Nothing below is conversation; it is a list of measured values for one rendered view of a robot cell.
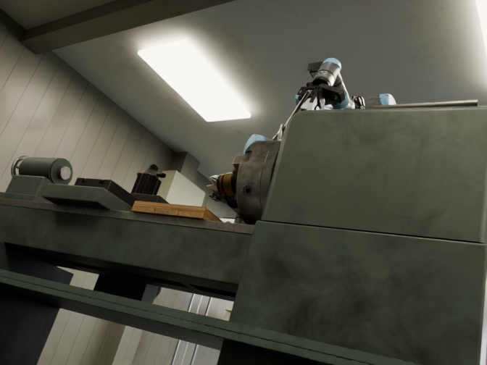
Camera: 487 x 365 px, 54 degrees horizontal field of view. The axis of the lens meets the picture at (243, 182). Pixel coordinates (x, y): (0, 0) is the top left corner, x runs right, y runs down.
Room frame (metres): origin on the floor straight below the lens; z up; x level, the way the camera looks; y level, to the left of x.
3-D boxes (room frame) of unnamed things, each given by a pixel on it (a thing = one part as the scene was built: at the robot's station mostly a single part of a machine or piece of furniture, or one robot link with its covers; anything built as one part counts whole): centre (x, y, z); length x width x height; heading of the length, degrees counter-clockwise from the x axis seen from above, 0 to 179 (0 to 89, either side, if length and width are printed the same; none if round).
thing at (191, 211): (1.68, 0.13, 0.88); 0.36 x 0.30 x 0.04; 148
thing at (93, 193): (1.93, 0.46, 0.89); 0.53 x 0.30 x 0.06; 148
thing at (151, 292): (2.09, 0.34, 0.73); 0.27 x 0.12 x 0.27; 58
